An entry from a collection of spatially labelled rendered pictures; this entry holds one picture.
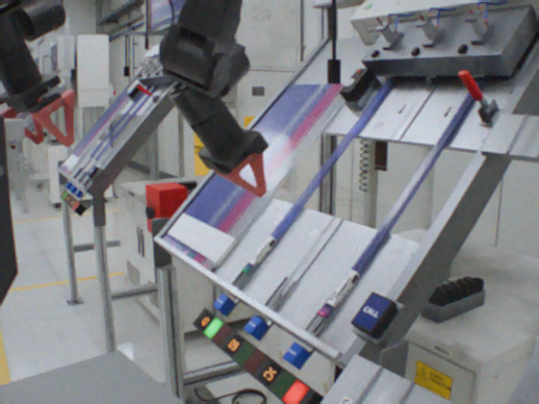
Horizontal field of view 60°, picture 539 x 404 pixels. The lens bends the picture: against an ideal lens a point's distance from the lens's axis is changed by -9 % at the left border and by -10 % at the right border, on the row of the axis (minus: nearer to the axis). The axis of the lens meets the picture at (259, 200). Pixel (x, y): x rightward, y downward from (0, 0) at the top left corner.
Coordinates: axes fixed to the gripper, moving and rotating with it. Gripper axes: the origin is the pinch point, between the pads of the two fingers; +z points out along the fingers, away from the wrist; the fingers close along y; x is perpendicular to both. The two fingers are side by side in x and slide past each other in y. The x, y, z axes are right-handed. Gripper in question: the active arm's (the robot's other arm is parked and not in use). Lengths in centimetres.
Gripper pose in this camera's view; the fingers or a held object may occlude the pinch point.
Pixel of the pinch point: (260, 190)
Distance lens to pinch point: 76.2
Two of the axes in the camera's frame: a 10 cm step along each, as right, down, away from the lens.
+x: -7.0, 6.7, -2.6
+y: -5.0, -2.0, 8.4
